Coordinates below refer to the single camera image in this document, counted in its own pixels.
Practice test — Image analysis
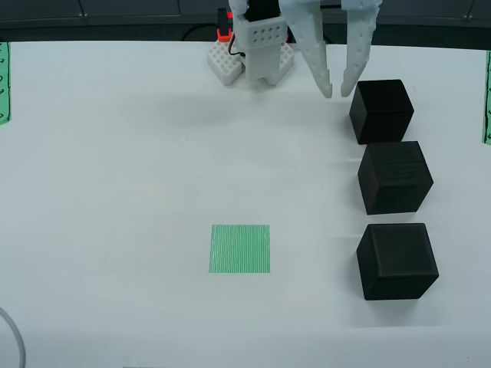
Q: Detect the black 3D-printed cube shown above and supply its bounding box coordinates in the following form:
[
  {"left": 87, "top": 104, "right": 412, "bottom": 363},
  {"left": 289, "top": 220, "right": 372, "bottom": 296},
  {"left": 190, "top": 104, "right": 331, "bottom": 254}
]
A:
[
  {"left": 357, "top": 140, "right": 435, "bottom": 216},
  {"left": 348, "top": 78, "right": 416, "bottom": 146},
  {"left": 355, "top": 222, "right": 440, "bottom": 301}
]

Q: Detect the thin black cable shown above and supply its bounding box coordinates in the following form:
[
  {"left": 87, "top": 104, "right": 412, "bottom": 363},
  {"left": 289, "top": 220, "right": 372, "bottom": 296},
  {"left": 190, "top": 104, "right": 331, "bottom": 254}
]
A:
[{"left": 181, "top": 22, "right": 219, "bottom": 41}]

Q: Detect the orange and black clamp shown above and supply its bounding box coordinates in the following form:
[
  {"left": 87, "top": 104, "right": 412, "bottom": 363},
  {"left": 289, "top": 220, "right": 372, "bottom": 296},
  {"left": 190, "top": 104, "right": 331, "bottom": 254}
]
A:
[{"left": 216, "top": 7, "right": 236, "bottom": 43}]

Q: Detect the green striped square marker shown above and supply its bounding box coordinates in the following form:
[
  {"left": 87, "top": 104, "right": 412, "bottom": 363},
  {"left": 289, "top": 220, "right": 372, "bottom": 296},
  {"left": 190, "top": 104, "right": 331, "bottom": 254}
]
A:
[{"left": 208, "top": 224, "right": 272, "bottom": 274}]

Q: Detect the green strip with arrow marks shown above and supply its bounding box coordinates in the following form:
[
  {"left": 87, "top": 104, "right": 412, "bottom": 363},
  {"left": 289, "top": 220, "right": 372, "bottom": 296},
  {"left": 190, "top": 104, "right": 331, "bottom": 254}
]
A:
[
  {"left": 481, "top": 49, "right": 491, "bottom": 146},
  {"left": 0, "top": 41, "right": 13, "bottom": 127}
]

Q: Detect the dark grey partition panel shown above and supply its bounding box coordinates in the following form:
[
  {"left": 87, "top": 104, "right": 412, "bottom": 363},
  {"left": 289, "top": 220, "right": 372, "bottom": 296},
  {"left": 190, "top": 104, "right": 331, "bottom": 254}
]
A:
[{"left": 0, "top": 0, "right": 491, "bottom": 51}]

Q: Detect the grey cable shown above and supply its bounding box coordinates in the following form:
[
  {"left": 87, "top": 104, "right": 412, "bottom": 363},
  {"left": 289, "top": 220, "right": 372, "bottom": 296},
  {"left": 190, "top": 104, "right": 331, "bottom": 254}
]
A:
[{"left": 0, "top": 306, "right": 27, "bottom": 368}]

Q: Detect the red black servo wire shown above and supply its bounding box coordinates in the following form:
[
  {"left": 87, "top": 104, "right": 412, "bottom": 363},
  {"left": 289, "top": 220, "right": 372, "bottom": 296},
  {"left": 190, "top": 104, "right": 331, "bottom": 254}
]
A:
[{"left": 228, "top": 32, "right": 246, "bottom": 59}]

